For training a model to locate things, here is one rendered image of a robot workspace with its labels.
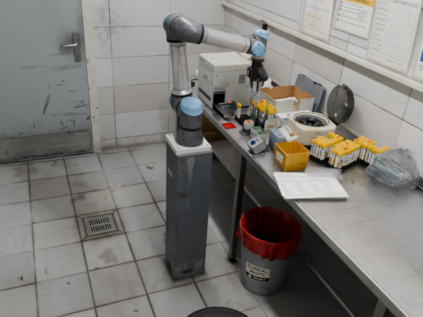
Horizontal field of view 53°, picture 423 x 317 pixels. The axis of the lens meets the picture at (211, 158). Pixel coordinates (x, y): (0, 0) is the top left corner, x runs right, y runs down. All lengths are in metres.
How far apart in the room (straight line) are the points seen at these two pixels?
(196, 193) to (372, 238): 0.99
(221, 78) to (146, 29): 1.32
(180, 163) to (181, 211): 0.31
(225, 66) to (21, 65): 1.76
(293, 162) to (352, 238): 0.53
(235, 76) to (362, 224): 1.33
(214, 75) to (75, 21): 1.43
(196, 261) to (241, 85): 1.16
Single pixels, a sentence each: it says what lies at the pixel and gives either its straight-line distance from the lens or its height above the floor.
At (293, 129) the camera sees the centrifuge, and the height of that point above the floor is 0.95.
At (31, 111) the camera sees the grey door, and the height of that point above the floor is 0.47.
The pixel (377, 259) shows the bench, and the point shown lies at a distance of 1.75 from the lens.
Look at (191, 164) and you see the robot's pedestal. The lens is 2.27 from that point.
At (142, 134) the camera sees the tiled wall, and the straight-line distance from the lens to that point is 4.21.
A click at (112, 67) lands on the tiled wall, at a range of 3.92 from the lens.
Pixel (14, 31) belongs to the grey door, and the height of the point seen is 1.13.
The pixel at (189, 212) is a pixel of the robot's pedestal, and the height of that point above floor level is 0.50.
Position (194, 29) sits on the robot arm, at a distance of 2.08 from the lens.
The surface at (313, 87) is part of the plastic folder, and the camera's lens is 2.87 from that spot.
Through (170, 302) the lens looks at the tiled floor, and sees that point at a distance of 2.63.
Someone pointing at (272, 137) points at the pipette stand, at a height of 0.94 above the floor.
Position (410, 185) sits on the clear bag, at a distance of 2.25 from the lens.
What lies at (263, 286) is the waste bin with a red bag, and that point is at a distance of 2.64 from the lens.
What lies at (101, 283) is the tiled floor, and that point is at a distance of 2.76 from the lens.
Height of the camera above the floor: 1.93
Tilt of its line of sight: 29 degrees down
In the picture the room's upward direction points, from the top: 4 degrees clockwise
